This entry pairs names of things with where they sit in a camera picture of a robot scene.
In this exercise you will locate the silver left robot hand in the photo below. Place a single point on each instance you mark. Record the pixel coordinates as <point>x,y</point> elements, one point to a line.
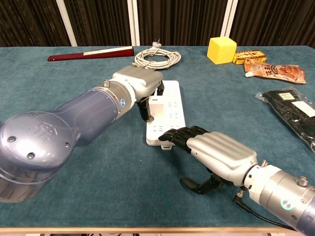
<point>140,78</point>

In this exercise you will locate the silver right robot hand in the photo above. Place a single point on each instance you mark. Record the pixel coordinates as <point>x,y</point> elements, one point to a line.
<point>221,150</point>

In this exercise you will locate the white plug adapter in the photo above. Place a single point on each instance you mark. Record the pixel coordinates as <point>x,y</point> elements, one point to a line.
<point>158,108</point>

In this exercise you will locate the white power strip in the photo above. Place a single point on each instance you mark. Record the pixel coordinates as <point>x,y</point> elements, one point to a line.
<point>176,110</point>

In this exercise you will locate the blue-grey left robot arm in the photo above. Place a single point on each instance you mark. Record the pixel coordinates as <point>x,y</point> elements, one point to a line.
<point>73,118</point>

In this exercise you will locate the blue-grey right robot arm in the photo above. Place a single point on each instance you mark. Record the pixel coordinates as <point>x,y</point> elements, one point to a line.
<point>283,186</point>

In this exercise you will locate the dark red flat box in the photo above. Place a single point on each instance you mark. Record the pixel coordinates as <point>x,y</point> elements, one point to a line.
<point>98,54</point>

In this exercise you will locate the teal table cloth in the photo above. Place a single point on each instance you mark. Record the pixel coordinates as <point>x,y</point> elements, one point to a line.
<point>73,66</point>

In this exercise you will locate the dark slatted partition panel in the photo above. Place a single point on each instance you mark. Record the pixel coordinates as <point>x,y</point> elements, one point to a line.
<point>29,22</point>
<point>98,22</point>
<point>275,22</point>
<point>182,22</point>

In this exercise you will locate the black socks in plastic bag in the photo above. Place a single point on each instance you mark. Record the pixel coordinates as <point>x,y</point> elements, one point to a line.
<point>295,110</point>

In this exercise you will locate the yellow foam cube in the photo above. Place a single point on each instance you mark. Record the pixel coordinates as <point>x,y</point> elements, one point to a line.
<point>221,51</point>

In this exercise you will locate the orange sauce pouch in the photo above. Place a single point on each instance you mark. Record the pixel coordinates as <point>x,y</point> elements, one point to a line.
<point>278,72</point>

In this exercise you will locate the yellow red small box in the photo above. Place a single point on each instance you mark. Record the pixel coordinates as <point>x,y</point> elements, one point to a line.
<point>253,57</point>

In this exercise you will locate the white partition frame post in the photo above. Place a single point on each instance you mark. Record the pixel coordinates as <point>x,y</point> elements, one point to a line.
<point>66,22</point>
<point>229,17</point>
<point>133,22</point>

